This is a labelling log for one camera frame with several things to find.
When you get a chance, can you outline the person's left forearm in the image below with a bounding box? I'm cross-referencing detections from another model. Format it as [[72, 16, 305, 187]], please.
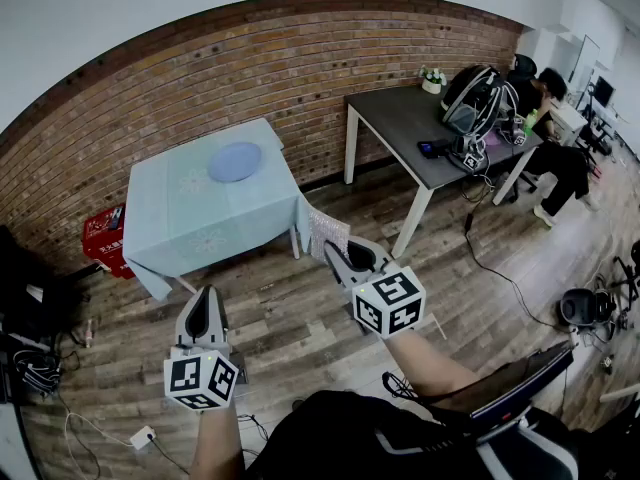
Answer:
[[188, 402, 246, 480]]

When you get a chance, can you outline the white power adapter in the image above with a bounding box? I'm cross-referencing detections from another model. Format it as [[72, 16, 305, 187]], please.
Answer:
[[129, 425, 157, 450]]

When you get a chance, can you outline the grey scouring cloth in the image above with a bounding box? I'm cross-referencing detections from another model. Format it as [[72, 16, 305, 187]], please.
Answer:
[[307, 206, 351, 262]]

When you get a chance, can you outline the black power cable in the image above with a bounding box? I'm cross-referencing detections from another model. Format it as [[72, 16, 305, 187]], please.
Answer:
[[462, 172, 569, 328]]

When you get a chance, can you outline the thin white cable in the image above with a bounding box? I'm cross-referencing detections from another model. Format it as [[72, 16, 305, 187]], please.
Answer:
[[62, 407, 136, 479]]

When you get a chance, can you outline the red plastic crate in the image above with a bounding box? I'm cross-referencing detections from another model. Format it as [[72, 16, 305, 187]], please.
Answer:
[[81, 205, 136, 280]]

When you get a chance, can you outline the black shoulder pack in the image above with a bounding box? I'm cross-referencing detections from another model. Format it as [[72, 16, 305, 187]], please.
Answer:
[[469, 340, 574, 419]]

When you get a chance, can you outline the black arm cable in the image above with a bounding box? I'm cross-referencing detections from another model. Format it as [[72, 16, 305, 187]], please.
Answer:
[[382, 371, 501, 404]]

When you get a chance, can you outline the grey desk with white legs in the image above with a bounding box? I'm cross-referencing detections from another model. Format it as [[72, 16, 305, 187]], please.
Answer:
[[343, 85, 546, 259]]

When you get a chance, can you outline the black computer monitor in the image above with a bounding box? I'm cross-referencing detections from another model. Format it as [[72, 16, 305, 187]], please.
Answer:
[[593, 76, 615, 108]]

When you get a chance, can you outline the black and grey backpack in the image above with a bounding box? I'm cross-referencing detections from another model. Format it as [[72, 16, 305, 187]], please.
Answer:
[[439, 64, 509, 134]]

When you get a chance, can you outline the bundle of black cables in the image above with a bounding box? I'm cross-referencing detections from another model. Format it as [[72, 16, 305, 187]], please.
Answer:
[[12, 350, 64, 394]]

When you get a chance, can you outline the spare hand-held gripper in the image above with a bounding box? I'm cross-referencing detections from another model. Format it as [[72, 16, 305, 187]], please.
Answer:
[[449, 135, 491, 174], [502, 112, 529, 147]]

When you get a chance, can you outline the small black screen device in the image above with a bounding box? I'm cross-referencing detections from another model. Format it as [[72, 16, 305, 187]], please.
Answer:
[[417, 139, 451, 161]]

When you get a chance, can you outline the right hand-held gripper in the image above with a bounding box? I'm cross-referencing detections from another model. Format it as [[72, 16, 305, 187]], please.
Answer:
[[323, 237, 427, 340]]

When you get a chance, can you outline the person's right forearm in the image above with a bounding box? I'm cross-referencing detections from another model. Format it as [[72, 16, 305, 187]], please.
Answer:
[[384, 327, 481, 409]]

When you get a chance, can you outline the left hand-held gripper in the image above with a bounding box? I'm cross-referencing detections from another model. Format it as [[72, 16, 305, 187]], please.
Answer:
[[163, 284, 249, 413]]

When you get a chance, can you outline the black office chair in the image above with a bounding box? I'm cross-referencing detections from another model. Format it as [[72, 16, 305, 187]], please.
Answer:
[[509, 53, 541, 114]]

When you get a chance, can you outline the large blue plate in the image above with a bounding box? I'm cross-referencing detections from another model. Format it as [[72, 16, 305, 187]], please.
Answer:
[[207, 141, 264, 184]]

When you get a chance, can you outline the open black carrying case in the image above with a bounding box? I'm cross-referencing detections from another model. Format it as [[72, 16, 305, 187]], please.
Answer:
[[557, 287, 619, 329]]

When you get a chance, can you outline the person's black shirt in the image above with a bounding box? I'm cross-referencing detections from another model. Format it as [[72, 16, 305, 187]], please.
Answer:
[[244, 390, 581, 480]]

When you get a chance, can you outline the potted plant in white pot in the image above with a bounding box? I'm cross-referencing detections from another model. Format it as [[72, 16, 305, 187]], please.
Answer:
[[418, 65, 448, 94]]

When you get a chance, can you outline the light blue flowered tablecloth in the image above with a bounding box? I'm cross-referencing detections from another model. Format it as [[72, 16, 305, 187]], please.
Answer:
[[122, 117, 314, 302]]

